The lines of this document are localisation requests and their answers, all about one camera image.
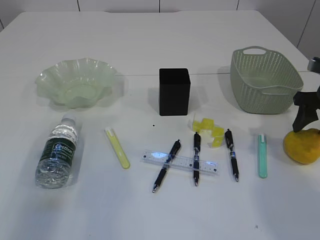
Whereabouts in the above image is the yellow pear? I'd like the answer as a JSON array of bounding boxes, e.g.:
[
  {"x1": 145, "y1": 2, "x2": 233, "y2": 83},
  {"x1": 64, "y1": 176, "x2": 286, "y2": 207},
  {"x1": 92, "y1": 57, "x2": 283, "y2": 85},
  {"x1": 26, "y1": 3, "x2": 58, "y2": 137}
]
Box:
[{"x1": 283, "y1": 128, "x2": 320, "y2": 165}]

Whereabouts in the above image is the black pen left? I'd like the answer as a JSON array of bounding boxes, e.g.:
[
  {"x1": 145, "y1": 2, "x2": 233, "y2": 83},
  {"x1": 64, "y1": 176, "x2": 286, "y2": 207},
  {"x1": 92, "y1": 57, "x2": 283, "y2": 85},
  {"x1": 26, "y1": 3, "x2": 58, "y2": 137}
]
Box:
[{"x1": 152, "y1": 139, "x2": 181, "y2": 193}]

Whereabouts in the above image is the green woven plastic basket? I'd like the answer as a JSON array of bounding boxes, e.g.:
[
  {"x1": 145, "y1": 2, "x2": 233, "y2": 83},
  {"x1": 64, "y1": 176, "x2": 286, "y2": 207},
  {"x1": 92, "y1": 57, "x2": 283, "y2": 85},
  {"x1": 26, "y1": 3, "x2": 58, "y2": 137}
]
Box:
[{"x1": 230, "y1": 46, "x2": 304, "y2": 115}]

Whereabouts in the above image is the black pen middle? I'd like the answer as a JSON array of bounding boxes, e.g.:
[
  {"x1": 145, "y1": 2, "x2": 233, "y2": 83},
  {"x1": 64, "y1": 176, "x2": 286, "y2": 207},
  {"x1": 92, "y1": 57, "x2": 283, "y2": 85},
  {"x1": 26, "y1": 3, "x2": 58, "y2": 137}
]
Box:
[{"x1": 193, "y1": 132, "x2": 201, "y2": 187}]

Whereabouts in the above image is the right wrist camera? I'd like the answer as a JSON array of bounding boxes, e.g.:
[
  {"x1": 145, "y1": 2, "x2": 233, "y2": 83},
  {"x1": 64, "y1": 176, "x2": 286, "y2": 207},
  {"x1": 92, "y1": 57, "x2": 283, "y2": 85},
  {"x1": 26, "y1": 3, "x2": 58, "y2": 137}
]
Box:
[{"x1": 307, "y1": 57, "x2": 320, "y2": 74}]

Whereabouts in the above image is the black pen right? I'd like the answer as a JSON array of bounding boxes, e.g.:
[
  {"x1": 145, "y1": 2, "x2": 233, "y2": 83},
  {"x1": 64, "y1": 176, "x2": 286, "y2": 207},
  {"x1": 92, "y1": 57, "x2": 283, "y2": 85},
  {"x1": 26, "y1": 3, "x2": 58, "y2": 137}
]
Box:
[{"x1": 224, "y1": 128, "x2": 239, "y2": 182}]

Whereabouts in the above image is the green wavy glass plate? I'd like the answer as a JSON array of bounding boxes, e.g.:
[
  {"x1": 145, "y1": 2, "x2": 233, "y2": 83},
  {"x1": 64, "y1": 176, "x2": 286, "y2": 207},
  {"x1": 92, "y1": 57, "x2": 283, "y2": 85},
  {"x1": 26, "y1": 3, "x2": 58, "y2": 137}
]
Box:
[{"x1": 35, "y1": 57, "x2": 117, "y2": 109}]

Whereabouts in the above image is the black square pen holder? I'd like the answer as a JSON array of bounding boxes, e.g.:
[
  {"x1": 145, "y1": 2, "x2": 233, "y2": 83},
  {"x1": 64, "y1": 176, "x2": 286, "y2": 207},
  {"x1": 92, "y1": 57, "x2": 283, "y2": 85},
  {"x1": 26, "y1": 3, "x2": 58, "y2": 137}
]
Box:
[{"x1": 159, "y1": 68, "x2": 191, "y2": 116}]

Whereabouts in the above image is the clear plastic ruler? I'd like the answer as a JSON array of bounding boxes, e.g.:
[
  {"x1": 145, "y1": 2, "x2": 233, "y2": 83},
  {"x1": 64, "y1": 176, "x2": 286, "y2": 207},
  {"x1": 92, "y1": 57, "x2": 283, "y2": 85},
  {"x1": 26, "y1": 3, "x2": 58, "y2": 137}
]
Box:
[{"x1": 140, "y1": 150, "x2": 219, "y2": 176}]

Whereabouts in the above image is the clear water bottle green label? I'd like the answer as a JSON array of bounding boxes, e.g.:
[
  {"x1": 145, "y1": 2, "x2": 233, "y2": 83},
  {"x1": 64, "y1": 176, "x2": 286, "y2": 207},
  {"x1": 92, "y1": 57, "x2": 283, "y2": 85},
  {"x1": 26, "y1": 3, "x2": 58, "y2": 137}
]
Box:
[{"x1": 35, "y1": 113, "x2": 78, "y2": 189}]

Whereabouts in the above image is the black pen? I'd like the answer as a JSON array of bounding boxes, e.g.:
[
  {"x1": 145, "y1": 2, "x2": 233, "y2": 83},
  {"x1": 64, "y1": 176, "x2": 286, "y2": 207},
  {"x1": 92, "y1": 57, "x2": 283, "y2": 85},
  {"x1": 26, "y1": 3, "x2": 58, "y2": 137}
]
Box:
[
  {"x1": 193, "y1": 132, "x2": 201, "y2": 187},
  {"x1": 152, "y1": 139, "x2": 181, "y2": 193},
  {"x1": 224, "y1": 128, "x2": 239, "y2": 182}
]

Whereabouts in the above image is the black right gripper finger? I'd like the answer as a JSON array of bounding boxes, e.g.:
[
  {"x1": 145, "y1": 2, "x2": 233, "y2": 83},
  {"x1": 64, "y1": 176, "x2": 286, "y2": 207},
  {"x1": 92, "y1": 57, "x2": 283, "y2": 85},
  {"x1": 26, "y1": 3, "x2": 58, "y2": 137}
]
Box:
[{"x1": 292, "y1": 91, "x2": 320, "y2": 133}]

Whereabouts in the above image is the yellow utility knife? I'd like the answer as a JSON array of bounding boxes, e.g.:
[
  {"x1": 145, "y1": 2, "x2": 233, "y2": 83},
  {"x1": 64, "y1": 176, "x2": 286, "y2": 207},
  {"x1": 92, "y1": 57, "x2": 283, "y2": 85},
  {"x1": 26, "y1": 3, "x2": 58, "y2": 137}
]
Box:
[{"x1": 104, "y1": 127, "x2": 131, "y2": 169}]

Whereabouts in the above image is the yellow waste paper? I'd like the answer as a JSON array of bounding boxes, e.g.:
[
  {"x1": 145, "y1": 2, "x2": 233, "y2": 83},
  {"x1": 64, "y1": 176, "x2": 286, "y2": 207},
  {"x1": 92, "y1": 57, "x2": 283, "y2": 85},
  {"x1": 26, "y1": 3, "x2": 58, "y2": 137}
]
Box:
[{"x1": 187, "y1": 114, "x2": 225, "y2": 148}]

